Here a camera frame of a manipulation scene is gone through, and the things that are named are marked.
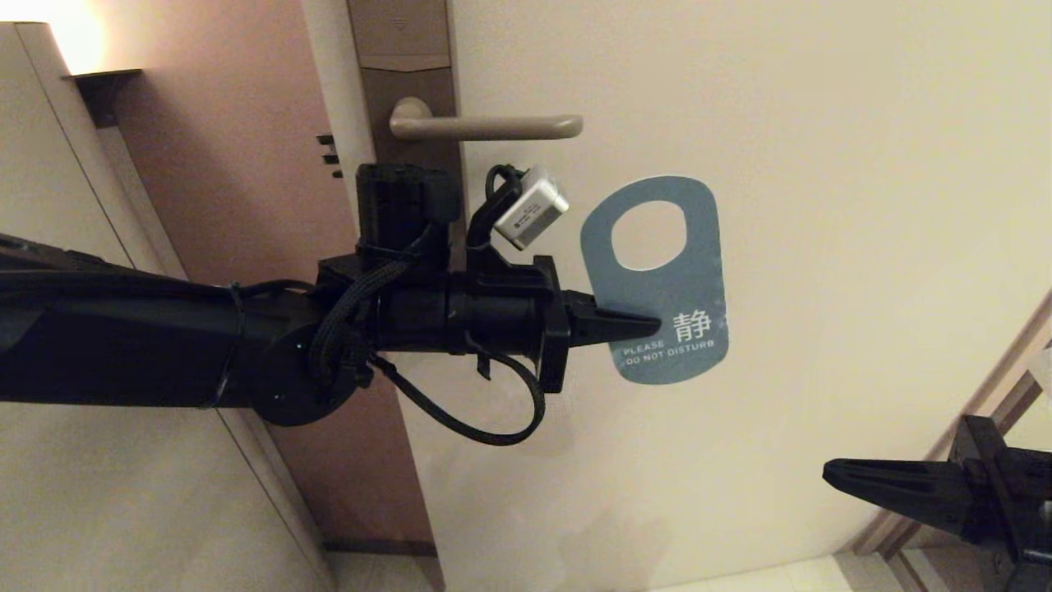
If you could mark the white door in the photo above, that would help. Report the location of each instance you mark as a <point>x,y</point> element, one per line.
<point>822,247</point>

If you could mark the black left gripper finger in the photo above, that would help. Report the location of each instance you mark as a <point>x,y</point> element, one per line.
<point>612,325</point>

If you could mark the brown metal lock plate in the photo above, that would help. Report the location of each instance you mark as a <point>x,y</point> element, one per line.
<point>403,41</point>

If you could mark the white and blue door hanger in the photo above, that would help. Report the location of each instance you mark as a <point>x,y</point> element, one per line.
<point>657,296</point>

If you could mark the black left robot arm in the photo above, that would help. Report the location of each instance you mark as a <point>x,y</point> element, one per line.
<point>123,337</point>

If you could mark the brown door jamb panel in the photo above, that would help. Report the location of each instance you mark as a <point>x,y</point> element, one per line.
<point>238,181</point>

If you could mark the brown wooden door frame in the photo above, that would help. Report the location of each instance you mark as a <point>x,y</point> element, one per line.
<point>904,526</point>

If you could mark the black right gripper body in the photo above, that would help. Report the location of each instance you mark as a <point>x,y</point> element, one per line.
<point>1011,493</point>

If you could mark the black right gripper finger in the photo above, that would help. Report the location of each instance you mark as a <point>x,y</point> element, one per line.
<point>904,489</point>

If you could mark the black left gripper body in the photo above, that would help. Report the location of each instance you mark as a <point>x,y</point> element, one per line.
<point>509,321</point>

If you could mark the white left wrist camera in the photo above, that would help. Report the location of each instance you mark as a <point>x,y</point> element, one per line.
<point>530,215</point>

